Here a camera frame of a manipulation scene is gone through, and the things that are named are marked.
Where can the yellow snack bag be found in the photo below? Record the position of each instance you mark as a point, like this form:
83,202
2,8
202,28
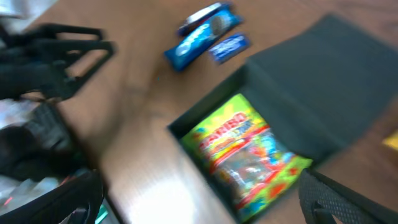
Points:
392,141

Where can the blue Eclipse mint tin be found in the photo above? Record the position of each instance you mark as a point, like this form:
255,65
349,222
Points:
229,47

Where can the dark green gift box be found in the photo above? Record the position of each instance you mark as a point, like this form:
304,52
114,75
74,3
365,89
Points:
321,92

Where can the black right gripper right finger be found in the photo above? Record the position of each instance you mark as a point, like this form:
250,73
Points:
324,200

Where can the blue Oreo cookie pack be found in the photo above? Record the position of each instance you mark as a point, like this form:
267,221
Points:
202,38

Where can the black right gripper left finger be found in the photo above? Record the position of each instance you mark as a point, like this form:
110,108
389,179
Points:
85,192

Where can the Haribo worms gummy bag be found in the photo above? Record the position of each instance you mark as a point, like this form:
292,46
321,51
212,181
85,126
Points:
238,148

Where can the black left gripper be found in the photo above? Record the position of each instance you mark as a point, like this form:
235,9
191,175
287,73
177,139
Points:
59,47

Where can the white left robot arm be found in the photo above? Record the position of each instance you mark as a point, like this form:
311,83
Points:
42,146

